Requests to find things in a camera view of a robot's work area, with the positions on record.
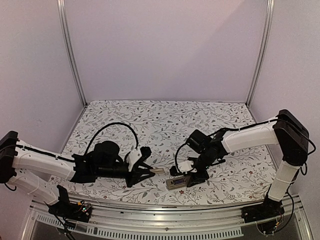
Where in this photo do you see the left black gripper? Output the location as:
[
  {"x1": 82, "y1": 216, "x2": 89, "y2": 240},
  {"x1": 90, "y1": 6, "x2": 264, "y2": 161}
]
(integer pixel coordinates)
[{"x1": 96, "y1": 162, "x2": 155, "y2": 189}]

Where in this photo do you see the black battery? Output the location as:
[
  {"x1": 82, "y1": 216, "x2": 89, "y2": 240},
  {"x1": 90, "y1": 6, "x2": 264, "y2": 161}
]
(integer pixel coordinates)
[{"x1": 172, "y1": 180, "x2": 185, "y2": 186}]

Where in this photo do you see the white remote control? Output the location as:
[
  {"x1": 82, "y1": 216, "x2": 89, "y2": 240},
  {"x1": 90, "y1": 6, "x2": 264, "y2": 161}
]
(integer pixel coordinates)
[{"x1": 166, "y1": 176, "x2": 189, "y2": 190}]

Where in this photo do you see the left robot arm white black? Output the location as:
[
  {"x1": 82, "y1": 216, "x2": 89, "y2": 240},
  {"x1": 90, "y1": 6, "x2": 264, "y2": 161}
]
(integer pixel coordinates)
[{"x1": 0, "y1": 131, "x2": 155, "y2": 217}]

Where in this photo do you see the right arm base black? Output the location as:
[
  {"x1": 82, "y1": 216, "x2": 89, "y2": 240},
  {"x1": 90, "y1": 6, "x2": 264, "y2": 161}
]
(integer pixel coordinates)
[{"x1": 241, "y1": 196, "x2": 285, "y2": 223}]

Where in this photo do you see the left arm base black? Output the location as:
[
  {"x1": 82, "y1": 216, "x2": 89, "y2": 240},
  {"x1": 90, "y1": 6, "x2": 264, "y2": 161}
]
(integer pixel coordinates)
[{"x1": 48, "y1": 185, "x2": 93, "y2": 223}]

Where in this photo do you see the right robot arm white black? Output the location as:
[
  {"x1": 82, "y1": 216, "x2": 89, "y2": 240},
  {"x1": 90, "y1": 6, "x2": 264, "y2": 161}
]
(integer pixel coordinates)
[{"x1": 178, "y1": 109, "x2": 315, "y2": 218}]

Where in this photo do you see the floral patterned table mat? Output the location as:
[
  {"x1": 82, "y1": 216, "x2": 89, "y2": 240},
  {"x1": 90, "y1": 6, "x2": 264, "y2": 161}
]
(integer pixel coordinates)
[{"x1": 50, "y1": 100, "x2": 276, "y2": 206}]

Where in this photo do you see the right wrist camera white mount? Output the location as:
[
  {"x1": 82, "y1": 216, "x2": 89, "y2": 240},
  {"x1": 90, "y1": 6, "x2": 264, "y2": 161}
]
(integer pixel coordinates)
[{"x1": 169, "y1": 160, "x2": 197, "y2": 177}]

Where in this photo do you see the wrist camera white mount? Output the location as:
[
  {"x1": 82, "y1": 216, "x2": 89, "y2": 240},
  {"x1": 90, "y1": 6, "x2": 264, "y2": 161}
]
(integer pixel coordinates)
[
  {"x1": 124, "y1": 146, "x2": 152, "y2": 172},
  {"x1": 169, "y1": 160, "x2": 197, "y2": 177}
]

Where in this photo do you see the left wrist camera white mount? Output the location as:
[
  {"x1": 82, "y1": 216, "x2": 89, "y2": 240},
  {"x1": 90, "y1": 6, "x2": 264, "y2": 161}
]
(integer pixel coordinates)
[{"x1": 124, "y1": 146, "x2": 152, "y2": 172}]

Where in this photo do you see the right black camera cable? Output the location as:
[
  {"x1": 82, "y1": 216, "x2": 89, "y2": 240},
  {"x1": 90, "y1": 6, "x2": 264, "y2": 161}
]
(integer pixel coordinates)
[{"x1": 174, "y1": 142, "x2": 190, "y2": 171}]

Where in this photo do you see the black camera cable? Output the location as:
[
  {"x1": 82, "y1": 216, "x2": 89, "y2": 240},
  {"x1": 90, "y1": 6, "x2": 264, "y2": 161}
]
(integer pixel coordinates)
[
  {"x1": 174, "y1": 142, "x2": 190, "y2": 171},
  {"x1": 83, "y1": 122, "x2": 140, "y2": 156}
]

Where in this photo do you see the left black camera cable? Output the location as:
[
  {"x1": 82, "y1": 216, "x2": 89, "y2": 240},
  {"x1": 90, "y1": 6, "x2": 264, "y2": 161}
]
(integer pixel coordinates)
[{"x1": 83, "y1": 122, "x2": 140, "y2": 156}]

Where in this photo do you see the front aluminium rail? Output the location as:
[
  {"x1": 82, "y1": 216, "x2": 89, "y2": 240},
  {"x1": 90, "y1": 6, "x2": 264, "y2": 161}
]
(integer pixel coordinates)
[{"x1": 21, "y1": 193, "x2": 313, "y2": 240}]

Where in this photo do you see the right aluminium frame post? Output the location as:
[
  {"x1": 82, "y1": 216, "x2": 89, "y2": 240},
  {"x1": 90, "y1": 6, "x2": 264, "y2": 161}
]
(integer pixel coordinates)
[{"x1": 245, "y1": 0, "x2": 275, "y2": 109}]

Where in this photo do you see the aluminium frame post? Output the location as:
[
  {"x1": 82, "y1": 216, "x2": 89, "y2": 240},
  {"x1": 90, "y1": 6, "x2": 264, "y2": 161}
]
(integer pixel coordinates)
[
  {"x1": 56, "y1": 0, "x2": 88, "y2": 108},
  {"x1": 245, "y1": 0, "x2": 275, "y2": 109}
]

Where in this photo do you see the left aluminium frame post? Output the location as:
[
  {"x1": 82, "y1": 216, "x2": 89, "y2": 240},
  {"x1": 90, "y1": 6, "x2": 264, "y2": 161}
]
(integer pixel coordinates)
[{"x1": 56, "y1": 0, "x2": 88, "y2": 108}]

